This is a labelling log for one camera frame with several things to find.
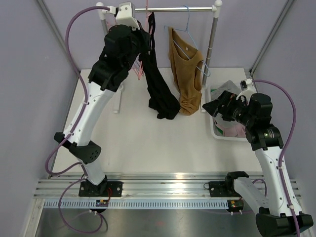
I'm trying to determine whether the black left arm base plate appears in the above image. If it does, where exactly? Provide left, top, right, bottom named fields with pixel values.
left=79, top=181, right=123, bottom=198

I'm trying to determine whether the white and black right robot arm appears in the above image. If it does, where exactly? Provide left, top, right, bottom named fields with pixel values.
left=202, top=91, right=314, bottom=237

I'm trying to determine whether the white and metal clothes rack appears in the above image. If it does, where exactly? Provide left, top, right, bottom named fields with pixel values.
left=96, top=0, right=223, bottom=105

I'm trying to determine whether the blue hanger with brown top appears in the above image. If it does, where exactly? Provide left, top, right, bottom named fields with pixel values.
left=164, top=5, right=211, bottom=77

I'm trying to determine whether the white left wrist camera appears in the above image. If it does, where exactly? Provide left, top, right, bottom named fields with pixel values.
left=108, top=1, right=140, bottom=30

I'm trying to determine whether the grey tank top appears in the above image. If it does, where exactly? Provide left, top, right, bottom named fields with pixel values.
left=210, top=80, right=241, bottom=101

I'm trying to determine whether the aluminium mounting rail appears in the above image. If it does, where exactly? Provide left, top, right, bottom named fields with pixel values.
left=33, top=172, right=302, bottom=199

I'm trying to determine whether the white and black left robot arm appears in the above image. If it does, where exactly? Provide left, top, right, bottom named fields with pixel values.
left=54, top=25, right=150, bottom=197

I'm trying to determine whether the white slotted cable duct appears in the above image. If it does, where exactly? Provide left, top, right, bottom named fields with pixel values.
left=44, top=199, right=228, bottom=209

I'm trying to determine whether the white plastic basket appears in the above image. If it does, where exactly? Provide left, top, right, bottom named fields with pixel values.
left=206, top=82, right=247, bottom=142

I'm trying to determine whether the pink wire hanger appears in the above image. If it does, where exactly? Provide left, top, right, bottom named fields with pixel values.
left=132, top=60, right=144, bottom=80

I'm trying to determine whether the green tank top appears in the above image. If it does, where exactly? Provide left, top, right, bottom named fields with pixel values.
left=215, top=124, right=224, bottom=135

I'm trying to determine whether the brown tank top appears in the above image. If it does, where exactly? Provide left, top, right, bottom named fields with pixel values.
left=168, top=27, right=203, bottom=116

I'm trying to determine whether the right aluminium frame post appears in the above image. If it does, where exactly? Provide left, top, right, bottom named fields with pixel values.
left=249, top=0, right=296, bottom=76

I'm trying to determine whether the pink hanger with black top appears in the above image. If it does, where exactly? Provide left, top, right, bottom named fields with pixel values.
left=145, top=0, right=151, bottom=33

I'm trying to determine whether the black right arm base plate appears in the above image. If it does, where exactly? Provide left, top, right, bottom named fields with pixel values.
left=203, top=181, right=233, bottom=198

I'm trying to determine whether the aluminium frame post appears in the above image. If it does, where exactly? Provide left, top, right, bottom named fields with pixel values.
left=249, top=0, right=296, bottom=76
left=35, top=0, right=78, bottom=75

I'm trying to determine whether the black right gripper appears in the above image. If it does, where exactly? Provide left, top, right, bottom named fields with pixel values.
left=202, top=91, right=255, bottom=127

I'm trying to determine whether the left aluminium frame post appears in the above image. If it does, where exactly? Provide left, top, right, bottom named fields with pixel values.
left=35, top=0, right=78, bottom=75

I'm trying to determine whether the pink hanger with grey top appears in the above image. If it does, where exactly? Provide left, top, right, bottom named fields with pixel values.
left=105, top=14, right=117, bottom=28

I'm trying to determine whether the mauve pink tank top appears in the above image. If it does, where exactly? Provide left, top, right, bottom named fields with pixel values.
left=214, top=115, right=246, bottom=138

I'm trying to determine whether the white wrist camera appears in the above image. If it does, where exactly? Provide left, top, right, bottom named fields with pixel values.
left=108, top=1, right=140, bottom=30
left=237, top=79, right=257, bottom=102

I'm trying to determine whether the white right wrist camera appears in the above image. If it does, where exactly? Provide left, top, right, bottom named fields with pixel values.
left=237, top=79, right=257, bottom=102

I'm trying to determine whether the black tank top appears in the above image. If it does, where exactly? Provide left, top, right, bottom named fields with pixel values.
left=139, top=12, right=180, bottom=120

